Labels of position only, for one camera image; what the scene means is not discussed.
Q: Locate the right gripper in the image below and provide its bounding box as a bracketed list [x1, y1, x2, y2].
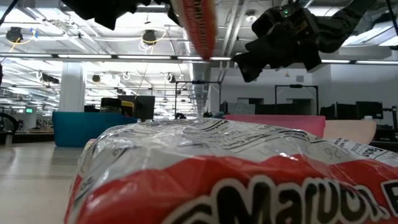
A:
[233, 2, 323, 83]

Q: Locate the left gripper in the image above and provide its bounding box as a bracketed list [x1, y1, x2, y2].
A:
[60, 0, 183, 31]

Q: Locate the pink green ramen packet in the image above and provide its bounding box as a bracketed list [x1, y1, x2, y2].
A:
[170, 0, 218, 60]

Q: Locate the translucent orange plastic bowl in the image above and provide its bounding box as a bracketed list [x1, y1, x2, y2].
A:
[323, 119, 378, 145]

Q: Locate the red ramen packet silver back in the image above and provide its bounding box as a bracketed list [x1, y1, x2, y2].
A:
[63, 117, 398, 224]

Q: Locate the red rectangular plastic tray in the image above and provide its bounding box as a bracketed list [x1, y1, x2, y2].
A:
[224, 114, 326, 138]

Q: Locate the black computer monitor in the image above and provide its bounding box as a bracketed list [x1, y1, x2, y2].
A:
[356, 101, 384, 120]
[335, 102, 357, 121]
[319, 104, 336, 121]

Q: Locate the large black monitor back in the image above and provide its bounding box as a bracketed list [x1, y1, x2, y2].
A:
[117, 95, 155, 121]

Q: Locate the white pillar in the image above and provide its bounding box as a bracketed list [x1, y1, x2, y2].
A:
[58, 62, 86, 112]

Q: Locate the blue rectangular plastic bin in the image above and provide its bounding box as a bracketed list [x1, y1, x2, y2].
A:
[52, 111, 138, 147]

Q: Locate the black round chair back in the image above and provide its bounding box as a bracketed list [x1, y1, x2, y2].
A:
[0, 112, 20, 146]

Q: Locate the black ceiling device yellow cable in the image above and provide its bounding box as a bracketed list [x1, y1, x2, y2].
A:
[142, 29, 158, 45]
[6, 27, 23, 44]

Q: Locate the corrugated silver ventilation duct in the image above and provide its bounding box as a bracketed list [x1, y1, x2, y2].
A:
[185, 40, 214, 118]

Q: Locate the black hanging cable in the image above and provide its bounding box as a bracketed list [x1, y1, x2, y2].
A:
[385, 0, 398, 35]
[0, 0, 19, 26]

